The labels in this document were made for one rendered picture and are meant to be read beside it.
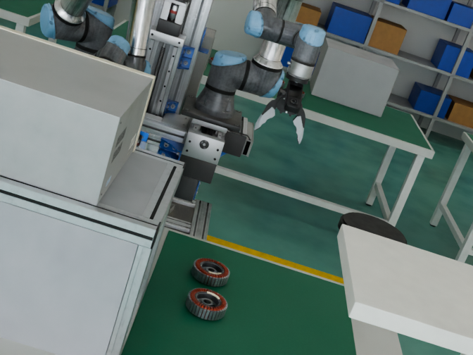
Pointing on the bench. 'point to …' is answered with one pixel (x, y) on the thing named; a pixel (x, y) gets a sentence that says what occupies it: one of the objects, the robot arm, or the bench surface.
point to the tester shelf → (111, 199)
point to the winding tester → (67, 115)
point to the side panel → (133, 295)
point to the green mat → (238, 308)
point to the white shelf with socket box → (407, 289)
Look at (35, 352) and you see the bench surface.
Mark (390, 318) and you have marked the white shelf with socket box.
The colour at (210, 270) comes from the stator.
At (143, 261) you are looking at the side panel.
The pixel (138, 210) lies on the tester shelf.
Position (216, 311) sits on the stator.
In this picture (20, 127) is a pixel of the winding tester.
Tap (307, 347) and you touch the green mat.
